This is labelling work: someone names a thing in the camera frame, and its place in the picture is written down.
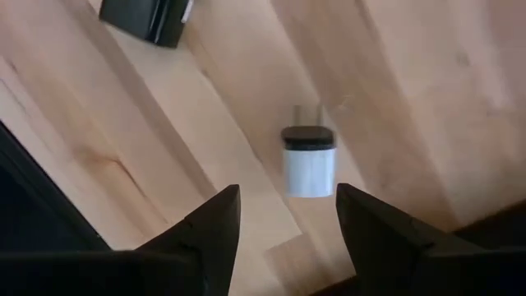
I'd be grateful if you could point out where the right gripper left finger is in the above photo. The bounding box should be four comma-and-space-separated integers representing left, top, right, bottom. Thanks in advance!
0, 184, 242, 296

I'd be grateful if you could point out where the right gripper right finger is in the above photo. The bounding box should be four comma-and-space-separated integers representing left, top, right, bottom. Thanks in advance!
335, 183, 526, 296

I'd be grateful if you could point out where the white charger black face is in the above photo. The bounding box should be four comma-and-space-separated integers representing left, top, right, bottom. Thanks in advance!
280, 104, 337, 199

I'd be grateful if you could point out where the black wall charger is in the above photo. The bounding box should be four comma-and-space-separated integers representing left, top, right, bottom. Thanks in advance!
98, 0, 195, 49

